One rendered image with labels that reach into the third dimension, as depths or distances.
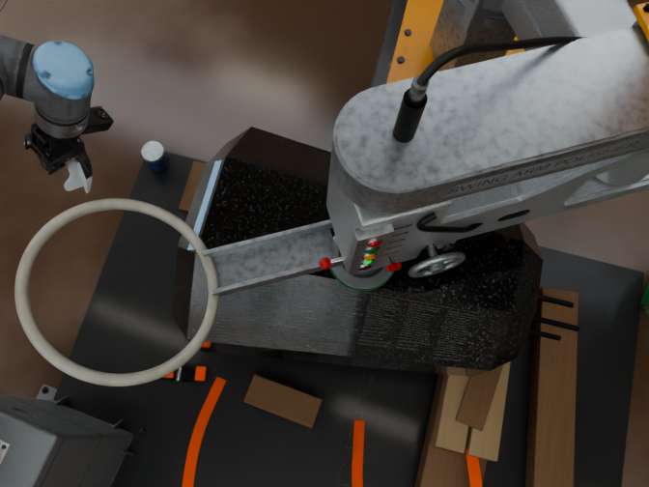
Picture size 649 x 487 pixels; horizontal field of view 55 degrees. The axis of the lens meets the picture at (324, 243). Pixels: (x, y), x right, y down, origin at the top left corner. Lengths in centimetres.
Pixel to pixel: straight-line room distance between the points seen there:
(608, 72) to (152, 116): 232
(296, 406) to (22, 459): 107
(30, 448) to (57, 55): 126
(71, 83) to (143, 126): 211
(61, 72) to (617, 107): 99
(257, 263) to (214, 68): 175
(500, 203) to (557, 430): 150
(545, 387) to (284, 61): 198
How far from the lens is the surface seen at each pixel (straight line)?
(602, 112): 130
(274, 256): 171
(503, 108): 123
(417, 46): 242
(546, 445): 280
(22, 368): 301
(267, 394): 262
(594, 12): 172
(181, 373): 276
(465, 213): 147
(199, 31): 342
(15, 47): 113
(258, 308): 205
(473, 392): 259
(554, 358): 285
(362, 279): 190
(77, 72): 110
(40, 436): 204
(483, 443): 260
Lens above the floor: 274
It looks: 73 degrees down
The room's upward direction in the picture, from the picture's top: 6 degrees clockwise
